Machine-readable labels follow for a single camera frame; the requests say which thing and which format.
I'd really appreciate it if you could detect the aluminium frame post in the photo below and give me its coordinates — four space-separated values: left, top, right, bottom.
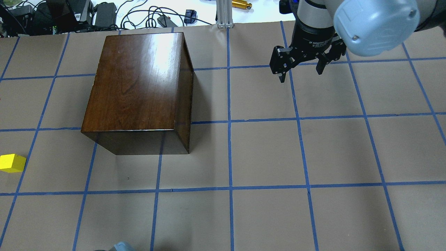
216 0 233 29

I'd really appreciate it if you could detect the gold metal cylinder tool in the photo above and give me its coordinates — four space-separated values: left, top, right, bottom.
231 0 252 10

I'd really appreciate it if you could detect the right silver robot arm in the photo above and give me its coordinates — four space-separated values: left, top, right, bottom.
269 0 445 83

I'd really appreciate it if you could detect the dark wooden drawer cabinet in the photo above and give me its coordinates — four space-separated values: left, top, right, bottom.
81 33 194 155

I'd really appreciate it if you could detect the black power adapter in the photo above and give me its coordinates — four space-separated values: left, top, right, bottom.
94 2 117 27

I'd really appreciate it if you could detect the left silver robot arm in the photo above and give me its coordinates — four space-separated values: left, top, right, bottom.
109 241 135 251

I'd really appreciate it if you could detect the small blue device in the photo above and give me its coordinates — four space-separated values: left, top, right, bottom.
183 9 197 25

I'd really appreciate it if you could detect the yellow cube block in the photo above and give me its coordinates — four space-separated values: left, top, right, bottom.
0 154 27 173

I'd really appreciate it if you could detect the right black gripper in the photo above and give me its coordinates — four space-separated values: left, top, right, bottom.
269 21 347 84

